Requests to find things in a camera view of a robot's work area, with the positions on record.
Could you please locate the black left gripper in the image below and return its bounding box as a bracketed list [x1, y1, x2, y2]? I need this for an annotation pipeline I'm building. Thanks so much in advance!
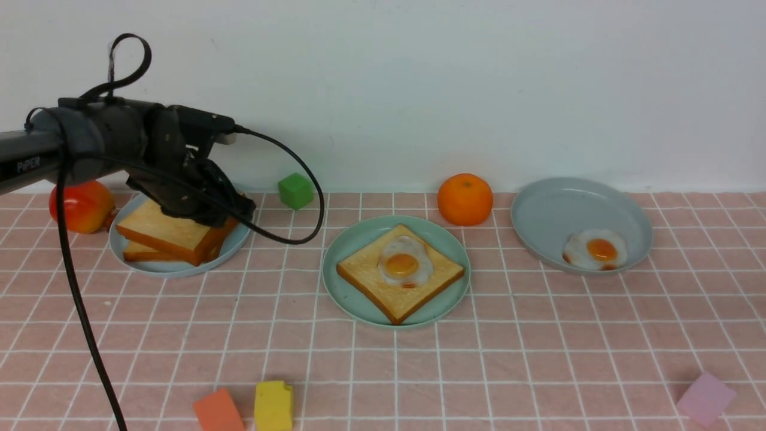
[127, 104, 257, 227]

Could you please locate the toast slice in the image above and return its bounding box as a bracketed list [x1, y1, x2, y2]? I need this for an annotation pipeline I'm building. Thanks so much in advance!
[113, 200, 240, 266]
[123, 241, 183, 262]
[336, 224, 464, 324]

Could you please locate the fried egg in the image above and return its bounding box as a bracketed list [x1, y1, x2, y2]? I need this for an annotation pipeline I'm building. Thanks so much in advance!
[563, 229, 628, 272]
[377, 235, 433, 287]

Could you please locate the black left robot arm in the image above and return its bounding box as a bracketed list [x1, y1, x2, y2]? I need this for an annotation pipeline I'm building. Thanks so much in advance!
[1, 98, 256, 228]

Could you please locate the left blue-grey plate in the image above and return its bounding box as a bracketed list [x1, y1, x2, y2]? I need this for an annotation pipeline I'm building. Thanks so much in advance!
[109, 195, 251, 278]

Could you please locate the blue-grey plate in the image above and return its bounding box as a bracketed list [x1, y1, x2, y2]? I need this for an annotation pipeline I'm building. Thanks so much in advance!
[510, 177, 654, 276]
[109, 195, 251, 278]

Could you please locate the red apple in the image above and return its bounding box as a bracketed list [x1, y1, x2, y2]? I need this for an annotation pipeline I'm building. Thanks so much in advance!
[63, 181, 117, 234]

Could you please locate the green cube block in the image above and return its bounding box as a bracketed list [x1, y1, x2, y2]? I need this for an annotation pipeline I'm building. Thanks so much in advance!
[277, 172, 314, 211]

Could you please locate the green centre plate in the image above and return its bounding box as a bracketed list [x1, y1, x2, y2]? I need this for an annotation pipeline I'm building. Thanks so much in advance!
[321, 215, 471, 330]

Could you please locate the orange cube block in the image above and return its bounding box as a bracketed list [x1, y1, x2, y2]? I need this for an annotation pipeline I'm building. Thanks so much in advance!
[193, 387, 246, 431]

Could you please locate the yellow cube block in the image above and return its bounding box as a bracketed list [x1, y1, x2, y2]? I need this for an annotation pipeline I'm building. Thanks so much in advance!
[254, 380, 294, 431]

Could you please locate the orange fruit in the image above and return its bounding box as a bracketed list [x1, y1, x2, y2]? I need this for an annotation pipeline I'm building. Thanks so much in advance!
[437, 174, 494, 226]

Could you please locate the right blue-grey plate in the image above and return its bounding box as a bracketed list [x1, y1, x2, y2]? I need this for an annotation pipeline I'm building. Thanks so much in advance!
[510, 177, 654, 276]

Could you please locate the pink cube block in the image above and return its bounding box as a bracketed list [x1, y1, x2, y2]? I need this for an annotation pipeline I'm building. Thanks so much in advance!
[676, 373, 737, 428]

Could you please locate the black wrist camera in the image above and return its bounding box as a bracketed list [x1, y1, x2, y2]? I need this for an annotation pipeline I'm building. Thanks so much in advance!
[170, 105, 237, 147]

